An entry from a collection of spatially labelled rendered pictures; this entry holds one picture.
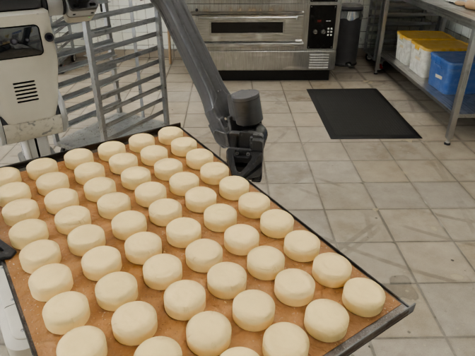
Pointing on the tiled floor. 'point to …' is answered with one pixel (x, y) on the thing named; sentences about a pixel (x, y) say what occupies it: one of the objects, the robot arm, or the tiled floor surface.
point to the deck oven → (269, 37)
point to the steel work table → (464, 110)
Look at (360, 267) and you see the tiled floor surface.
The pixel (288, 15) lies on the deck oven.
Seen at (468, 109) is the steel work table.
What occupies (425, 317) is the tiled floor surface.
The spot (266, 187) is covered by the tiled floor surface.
